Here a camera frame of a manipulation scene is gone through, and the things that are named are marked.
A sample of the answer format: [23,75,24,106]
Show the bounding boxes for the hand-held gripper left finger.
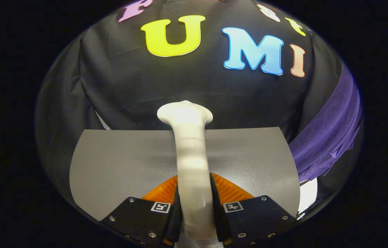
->
[99,175,182,248]

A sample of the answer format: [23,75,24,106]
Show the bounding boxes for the grey cabinet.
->
[69,127,301,221]

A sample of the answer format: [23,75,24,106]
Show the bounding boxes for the purple ribbed jacket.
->
[289,62,363,183]

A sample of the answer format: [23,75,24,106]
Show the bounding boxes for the black backdrop cloth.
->
[35,0,354,210]

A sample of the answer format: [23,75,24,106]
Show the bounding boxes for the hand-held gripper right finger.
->
[209,172,299,247]

